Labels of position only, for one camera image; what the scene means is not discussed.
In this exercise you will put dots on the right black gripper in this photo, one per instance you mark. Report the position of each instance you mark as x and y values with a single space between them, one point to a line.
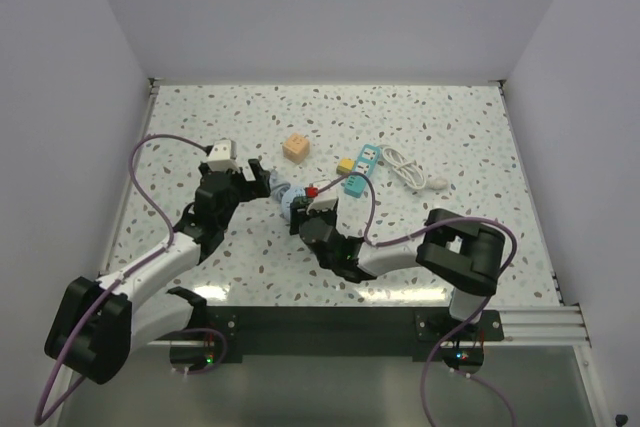
298 217

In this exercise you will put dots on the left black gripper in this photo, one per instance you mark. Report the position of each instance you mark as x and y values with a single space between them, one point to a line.
259 189

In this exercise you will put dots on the dark green cube socket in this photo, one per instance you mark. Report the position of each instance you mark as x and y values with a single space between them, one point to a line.
301 203

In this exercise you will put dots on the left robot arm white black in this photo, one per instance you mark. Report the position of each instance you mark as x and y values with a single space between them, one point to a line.
92 331

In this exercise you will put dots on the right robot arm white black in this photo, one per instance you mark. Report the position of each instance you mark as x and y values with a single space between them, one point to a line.
470 253

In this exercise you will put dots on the yellow green plug adapter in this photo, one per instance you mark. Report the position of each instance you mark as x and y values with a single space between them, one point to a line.
345 166

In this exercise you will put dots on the round light blue socket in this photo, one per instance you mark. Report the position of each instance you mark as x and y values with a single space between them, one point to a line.
287 199

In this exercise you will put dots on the beige cube socket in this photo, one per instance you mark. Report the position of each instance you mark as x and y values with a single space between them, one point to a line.
296 148

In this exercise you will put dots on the teal power strip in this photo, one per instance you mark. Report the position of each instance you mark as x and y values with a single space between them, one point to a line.
365 163

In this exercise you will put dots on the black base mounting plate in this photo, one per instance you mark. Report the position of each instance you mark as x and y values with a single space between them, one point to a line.
311 331

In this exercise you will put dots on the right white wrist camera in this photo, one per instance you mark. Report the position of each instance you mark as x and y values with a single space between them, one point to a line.
321 196

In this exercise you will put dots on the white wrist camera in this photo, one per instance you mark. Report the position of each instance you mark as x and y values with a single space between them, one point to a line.
321 196
222 156

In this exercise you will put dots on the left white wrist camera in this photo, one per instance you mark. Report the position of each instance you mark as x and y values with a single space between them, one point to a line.
222 156

